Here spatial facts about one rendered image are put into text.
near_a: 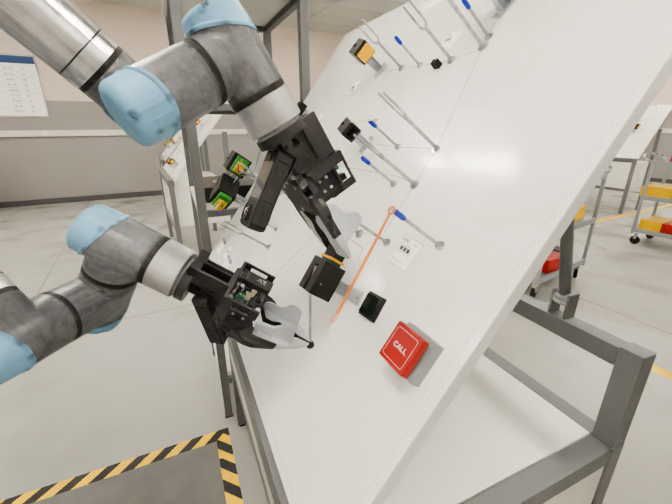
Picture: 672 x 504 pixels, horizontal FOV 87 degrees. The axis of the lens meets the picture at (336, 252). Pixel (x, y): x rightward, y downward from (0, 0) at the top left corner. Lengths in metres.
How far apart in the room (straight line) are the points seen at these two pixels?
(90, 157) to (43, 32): 7.59
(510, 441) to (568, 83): 0.62
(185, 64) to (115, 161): 7.68
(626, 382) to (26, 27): 0.99
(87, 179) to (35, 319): 7.66
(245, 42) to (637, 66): 0.44
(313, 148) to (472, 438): 0.61
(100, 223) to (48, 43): 0.21
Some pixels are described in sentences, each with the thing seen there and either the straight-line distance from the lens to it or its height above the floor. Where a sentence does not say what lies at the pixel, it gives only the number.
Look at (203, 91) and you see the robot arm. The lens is 0.45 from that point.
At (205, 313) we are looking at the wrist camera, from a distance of 0.56.
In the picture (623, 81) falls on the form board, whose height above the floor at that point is 1.41.
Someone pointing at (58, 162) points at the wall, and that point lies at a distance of 8.19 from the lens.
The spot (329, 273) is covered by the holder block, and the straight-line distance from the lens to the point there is 0.54.
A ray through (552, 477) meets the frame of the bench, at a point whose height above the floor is 0.80.
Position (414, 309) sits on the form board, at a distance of 0.49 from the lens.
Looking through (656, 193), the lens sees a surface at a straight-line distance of 5.49.
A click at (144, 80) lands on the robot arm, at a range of 0.43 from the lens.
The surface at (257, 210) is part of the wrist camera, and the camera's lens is 0.48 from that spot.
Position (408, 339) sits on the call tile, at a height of 1.13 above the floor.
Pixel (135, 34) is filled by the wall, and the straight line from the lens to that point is 8.23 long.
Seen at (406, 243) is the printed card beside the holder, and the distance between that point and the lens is 0.56.
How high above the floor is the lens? 1.37
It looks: 20 degrees down
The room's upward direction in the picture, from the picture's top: straight up
